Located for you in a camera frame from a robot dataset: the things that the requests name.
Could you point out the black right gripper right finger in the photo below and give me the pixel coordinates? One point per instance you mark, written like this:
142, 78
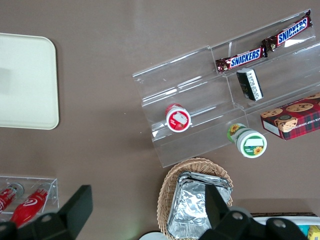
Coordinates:
216, 207

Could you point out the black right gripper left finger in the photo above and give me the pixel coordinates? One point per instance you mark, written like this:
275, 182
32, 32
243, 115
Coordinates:
75, 210

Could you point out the oval light wicker basket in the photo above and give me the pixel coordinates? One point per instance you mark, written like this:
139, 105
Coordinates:
170, 185

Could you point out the cream plastic tray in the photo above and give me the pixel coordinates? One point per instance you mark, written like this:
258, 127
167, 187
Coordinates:
27, 82

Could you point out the aluminium foil container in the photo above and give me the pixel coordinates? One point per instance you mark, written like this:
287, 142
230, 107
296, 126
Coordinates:
190, 207
200, 175

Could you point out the clear acrylic bottle box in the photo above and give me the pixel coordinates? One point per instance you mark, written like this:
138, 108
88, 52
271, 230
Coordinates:
53, 185

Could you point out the white plastic bin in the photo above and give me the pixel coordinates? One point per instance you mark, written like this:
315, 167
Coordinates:
260, 220

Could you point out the red drink bottle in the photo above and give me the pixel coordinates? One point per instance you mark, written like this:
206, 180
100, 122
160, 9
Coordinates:
28, 206
6, 197

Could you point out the white round plate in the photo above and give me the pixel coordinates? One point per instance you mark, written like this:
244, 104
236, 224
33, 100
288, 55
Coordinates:
151, 236

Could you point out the green sunflower yogurt cup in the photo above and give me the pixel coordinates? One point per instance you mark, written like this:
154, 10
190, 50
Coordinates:
251, 145

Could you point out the teal snack packet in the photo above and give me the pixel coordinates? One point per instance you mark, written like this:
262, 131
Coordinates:
303, 229

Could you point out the red strawberry yogurt cup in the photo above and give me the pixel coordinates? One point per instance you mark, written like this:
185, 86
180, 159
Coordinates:
178, 120

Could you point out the yellow snack packet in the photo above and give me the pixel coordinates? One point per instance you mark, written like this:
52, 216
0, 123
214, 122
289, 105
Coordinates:
314, 233

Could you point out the red tartan cookie box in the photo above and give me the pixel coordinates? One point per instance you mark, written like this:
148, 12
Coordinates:
295, 120

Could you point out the clear acrylic tiered shelf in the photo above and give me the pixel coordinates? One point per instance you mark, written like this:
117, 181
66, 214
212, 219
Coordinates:
197, 87

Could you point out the black chocolate box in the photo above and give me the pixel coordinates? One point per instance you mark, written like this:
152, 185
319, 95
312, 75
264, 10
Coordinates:
250, 83

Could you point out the Snickers chocolate bar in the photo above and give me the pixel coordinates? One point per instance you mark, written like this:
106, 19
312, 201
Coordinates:
243, 58
291, 31

